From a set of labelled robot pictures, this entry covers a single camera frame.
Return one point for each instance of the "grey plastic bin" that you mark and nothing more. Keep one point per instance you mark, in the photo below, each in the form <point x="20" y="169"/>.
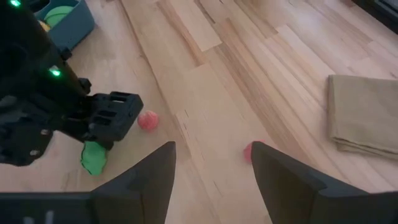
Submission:
<point x="77" y="28"/>

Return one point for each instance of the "bright green toy vegetable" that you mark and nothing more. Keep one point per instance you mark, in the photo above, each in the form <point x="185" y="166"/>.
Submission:
<point x="93" y="161"/>

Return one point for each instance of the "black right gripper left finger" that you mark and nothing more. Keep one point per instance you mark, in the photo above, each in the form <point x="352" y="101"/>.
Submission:
<point x="149" y="186"/>

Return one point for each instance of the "red toy strawberry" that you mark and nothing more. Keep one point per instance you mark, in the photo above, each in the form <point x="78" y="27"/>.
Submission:
<point x="247" y="152"/>

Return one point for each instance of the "tan folded cloth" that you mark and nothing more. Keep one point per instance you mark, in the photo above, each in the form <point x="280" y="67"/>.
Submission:
<point x="363" y="115"/>

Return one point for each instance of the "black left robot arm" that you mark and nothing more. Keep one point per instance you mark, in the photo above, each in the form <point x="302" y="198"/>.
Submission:
<point x="28" y="62"/>

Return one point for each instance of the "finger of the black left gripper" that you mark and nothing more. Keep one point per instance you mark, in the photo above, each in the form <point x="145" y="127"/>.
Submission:
<point x="115" y="115"/>

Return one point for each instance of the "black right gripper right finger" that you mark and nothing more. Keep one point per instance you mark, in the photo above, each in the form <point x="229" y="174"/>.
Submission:
<point x="280" y="186"/>

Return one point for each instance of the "pinkish red toy fruit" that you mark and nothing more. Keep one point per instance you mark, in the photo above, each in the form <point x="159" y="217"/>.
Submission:
<point x="148" y="120"/>

